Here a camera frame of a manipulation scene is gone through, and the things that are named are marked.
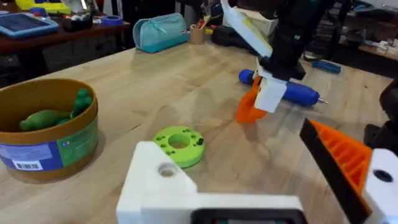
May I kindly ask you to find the bare white left gripper left finger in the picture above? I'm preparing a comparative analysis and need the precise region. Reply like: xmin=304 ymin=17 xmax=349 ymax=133
xmin=116 ymin=141 xmax=198 ymax=224

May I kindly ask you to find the orange white left gripper right finger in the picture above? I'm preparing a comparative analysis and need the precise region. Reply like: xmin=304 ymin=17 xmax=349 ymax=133
xmin=299 ymin=118 xmax=398 ymax=224

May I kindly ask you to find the blue electric screwdriver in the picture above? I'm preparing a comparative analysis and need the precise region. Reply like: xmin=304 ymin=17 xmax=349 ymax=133
xmin=238 ymin=68 xmax=329 ymax=107

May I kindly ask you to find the green disc with holes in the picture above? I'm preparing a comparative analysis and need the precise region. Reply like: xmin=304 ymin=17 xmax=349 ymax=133
xmin=152 ymin=125 xmax=206 ymax=169

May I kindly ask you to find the upright flat wrist plate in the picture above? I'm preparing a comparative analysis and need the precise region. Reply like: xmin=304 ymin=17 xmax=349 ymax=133
xmin=220 ymin=0 xmax=274 ymax=58

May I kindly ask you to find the black bag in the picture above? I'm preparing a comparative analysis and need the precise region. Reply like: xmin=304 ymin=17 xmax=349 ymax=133
xmin=210 ymin=25 xmax=261 ymax=54

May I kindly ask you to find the white cardboard box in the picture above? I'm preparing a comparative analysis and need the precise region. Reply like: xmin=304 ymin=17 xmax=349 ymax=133
xmin=235 ymin=7 xmax=280 ymax=40

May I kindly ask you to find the brown paper cup with pens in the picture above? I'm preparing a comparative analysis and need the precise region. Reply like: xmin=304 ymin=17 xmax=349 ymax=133
xmin=189 ymin=18 xmax=211 ymax=45

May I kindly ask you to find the brown tub with green toys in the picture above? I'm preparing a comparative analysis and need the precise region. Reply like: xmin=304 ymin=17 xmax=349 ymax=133
xmin=0 ymin=78 xmax=100 ymax=182

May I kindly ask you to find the teal zip bag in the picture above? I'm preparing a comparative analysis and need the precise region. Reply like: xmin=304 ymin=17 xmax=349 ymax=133
xmin=132 ymin=12 xmax=191 ymax=54

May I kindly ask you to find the blue tape roll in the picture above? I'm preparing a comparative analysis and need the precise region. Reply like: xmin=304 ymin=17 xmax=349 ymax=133
xmin=100 ymin=14 xmax=124 ymax=27

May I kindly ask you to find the dark brown side table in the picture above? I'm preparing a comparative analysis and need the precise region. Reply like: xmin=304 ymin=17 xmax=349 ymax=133
xmin=0 ymin=21 xmax=132 ymax=74

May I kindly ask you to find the blue flat tray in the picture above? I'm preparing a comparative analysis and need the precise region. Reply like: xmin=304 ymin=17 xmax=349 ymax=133
xmin=0 ymin=12 xmax=60 ymax=40

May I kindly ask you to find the yellow flat box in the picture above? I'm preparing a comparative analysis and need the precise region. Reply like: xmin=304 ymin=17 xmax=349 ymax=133
xmin=14 ymin=0 xmax=72 ymax=15

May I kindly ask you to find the blue handled tool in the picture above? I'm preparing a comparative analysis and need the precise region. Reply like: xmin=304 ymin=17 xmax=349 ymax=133
xmin=311 ymin=59 xmax=342 ymax=75

